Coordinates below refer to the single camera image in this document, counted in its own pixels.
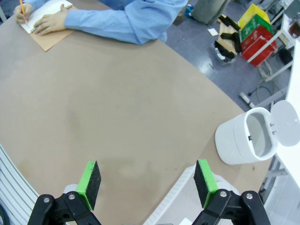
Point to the red shopping bag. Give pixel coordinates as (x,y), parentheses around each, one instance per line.
(255,50)

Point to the person in blue shirt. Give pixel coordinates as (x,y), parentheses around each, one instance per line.
(159,11)

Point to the person's left hand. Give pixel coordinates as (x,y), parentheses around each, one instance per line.
(50,23)

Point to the white power strip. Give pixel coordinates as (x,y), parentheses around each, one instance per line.
(245,98)

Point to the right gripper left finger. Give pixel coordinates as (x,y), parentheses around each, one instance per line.
(90,185)

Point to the white perforated plastic basket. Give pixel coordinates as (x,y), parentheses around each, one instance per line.
(174,187)

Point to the white lidded trash bin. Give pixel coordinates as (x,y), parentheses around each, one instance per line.
(230,140)

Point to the person's right hand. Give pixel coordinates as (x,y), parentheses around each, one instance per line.
(22,14)

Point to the brown spiral notebook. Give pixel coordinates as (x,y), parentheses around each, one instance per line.
(50,9)

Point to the grey ribbed aluminium frame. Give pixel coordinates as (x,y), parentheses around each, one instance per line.
(14,187)

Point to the green shopping bag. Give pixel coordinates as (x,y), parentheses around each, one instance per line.
(254,27)

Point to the large white side table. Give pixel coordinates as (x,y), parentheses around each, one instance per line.
(294,77)

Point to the white card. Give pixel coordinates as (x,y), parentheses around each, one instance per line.
(212,32)

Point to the person's left forearm blue sleeve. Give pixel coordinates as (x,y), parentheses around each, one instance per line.
(98,21)

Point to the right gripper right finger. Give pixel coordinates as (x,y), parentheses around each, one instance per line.
(206,185)

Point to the blue can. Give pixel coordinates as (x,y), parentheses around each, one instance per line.
(188,10)

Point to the small white table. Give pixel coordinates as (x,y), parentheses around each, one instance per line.
(285,28)

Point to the yellow pencil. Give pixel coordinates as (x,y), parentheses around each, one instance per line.
(21,4)

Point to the glass jar with brown liquid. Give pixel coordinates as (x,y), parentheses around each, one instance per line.
(294,29)

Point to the wooden stand with black pads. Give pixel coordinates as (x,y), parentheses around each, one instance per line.
(226,30)

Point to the small white label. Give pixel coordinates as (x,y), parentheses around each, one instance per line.
(187,222)

